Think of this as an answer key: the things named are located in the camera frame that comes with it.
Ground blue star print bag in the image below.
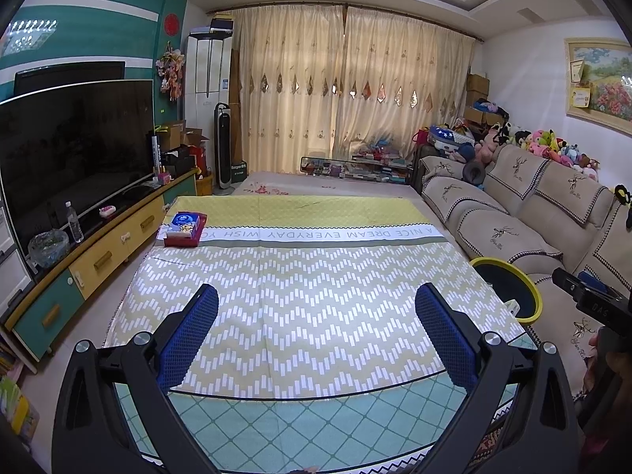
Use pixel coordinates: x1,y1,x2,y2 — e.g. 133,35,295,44
429,126,476,153

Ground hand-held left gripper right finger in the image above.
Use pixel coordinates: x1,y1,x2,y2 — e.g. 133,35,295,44
416,283,579,474

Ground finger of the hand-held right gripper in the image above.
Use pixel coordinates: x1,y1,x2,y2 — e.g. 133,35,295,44
552,267,632,329
577,271,625,299

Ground person's right hand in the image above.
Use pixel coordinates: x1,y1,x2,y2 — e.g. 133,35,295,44
587,336,632,398

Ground clear water bottle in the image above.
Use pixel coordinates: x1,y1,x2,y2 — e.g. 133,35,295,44
66,201,85,244

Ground stacked cardboard boxes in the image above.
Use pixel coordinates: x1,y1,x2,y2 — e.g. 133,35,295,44
464,74,502,126

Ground beige embroidered curtain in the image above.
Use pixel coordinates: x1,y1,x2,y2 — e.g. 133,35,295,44
231,5,349,173
331,7,477,161

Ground yellow rimmed black bin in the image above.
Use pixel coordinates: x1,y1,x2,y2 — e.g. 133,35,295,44
468,257,544,325

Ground pale floral rug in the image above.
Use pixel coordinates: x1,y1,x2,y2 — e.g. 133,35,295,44
232,172,420,198

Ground red tissue box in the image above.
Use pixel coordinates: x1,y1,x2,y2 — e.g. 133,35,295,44
163,211,208,248

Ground hanging flower decoration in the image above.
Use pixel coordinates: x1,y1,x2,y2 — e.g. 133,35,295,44
155,48,186,102

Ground low glass shelf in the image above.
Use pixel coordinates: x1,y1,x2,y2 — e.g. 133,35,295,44
300,154,413,183

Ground black wall screen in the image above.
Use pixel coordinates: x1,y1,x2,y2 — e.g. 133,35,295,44
14,60,126,94

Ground open cardboard boxes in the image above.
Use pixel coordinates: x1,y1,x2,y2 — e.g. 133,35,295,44
158,121,208,151

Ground black television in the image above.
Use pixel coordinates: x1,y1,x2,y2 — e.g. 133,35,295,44
0,79,154,262

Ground teal and yellow cabinet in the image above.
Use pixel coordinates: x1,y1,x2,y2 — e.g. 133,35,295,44
2,168,201,361

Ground beige sofa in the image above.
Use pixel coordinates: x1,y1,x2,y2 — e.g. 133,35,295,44
417,143,632,401

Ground white tube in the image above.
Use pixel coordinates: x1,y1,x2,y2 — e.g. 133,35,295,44
149,133,163,176

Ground white plastic drawer unit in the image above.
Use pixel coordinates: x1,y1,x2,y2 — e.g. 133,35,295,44
0,205,35,312

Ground stack of books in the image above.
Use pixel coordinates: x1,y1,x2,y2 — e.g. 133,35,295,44
0,340,40,450

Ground white standing air conditioner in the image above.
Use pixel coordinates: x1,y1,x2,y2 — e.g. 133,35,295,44
185,27,234,169

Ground framed flower picture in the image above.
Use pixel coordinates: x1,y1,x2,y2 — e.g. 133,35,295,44
564,37,632,134

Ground black tower fan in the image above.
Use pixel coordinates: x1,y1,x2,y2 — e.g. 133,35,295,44
213,103,233,193

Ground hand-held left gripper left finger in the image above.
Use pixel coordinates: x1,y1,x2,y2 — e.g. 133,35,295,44
52,284,220,474

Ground pile of plush toys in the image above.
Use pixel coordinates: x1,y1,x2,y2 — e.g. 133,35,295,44
474,121,632,208

